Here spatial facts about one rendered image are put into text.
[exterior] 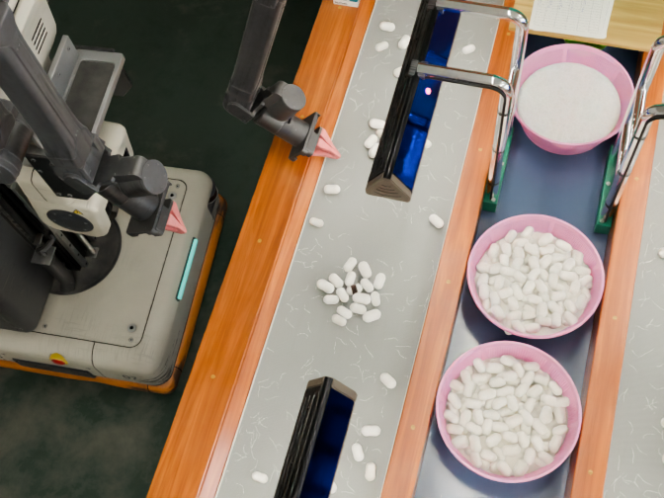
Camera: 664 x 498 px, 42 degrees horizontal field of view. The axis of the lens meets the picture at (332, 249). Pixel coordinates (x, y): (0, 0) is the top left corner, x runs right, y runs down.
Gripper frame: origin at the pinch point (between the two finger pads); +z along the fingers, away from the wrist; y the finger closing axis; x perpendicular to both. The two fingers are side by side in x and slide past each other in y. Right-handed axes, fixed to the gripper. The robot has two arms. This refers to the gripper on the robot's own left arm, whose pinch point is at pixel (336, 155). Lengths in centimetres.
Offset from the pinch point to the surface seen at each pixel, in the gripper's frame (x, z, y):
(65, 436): 103, -7, -63
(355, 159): -0.9, 4.2, 1.0
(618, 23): -35, 40, 46
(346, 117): 2.1, 0.3, 11.3
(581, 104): -29, 40, 26
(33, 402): 111, -17, -57
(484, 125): -19.0, 22.7, 13.9
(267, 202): 6.6, -9.0, -14.7
